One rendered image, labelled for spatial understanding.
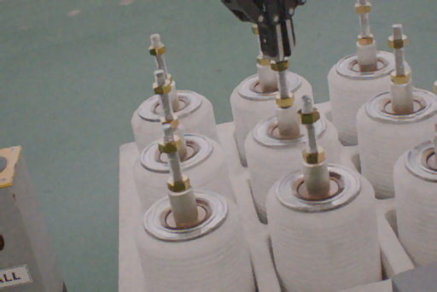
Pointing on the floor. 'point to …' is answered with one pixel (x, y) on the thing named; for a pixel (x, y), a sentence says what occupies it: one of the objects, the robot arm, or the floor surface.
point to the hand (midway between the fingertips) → (277, 38)
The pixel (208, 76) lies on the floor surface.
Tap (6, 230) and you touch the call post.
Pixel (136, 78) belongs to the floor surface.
